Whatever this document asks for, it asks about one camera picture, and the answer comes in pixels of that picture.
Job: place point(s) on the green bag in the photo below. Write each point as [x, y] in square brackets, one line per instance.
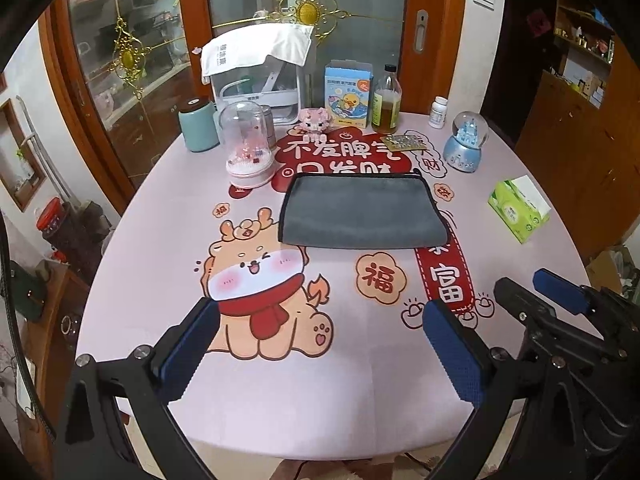
[27, 292]

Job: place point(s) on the white pill bottle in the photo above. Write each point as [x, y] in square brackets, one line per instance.
[438, 114]

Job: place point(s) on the wooden cabinet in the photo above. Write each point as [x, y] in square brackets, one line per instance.
[570, 160]

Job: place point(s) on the blue box with duck print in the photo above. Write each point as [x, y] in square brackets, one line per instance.
[348, 97]

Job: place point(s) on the teal lidded mug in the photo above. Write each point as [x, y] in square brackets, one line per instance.
[199, 127]

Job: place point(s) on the white countertop appliance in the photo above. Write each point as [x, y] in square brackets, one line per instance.
[285, 95]

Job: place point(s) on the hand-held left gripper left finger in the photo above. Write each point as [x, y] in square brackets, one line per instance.
[187, 355]

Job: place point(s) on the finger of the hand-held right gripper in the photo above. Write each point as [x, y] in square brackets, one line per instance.
[522, 302]
[560, 287]

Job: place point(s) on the grey towel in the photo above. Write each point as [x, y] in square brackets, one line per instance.
[360, 210]

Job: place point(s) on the clear dome with pink base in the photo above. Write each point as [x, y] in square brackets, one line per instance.
[246, 145]

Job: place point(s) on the large gold door ornament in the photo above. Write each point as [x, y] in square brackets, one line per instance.
[307, 10]

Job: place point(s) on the small gold door ornament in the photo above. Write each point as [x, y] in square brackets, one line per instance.
[129, 57]

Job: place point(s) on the pink block figure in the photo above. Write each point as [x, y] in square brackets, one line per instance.
[315, 120]

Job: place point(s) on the wooden framed wall picture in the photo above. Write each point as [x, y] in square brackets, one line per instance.
[20, 160]

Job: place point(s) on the glass bottle with yellow liquid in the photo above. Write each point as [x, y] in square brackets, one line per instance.
[386, 107]

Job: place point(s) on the green tissue box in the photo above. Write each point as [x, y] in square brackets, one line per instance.
[515, 212]

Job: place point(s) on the wooden wall shelf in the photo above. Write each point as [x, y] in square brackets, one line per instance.
[585, 40]

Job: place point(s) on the blue castle snow globe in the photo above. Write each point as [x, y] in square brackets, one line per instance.
[466, 147]

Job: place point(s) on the cardboard box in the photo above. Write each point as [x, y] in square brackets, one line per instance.
[605, 270]

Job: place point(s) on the pill blister pack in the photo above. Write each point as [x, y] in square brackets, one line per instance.
[401, 142]

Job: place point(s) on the pink printed tablecloth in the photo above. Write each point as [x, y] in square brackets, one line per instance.
[350, 385]

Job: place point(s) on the wooden side table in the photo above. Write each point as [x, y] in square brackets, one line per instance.
[55, 330]

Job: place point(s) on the white cloth cover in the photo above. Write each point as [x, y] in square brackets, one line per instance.
[250, 45]

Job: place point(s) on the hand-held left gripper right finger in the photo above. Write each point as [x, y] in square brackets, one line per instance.
[452, 355]

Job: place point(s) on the red lidded plastic jar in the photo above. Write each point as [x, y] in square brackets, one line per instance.
[52, 220]

